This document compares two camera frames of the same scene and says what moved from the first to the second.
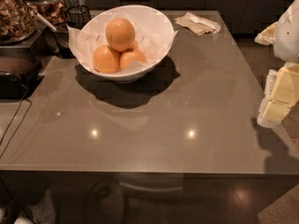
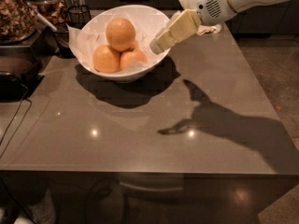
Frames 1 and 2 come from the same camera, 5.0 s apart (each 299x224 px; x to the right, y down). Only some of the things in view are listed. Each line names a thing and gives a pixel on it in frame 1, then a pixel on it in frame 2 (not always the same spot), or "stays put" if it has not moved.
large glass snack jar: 17,20 stays put
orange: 106,59 stays put
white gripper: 288,35 → 207,4
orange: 120,35 stays put
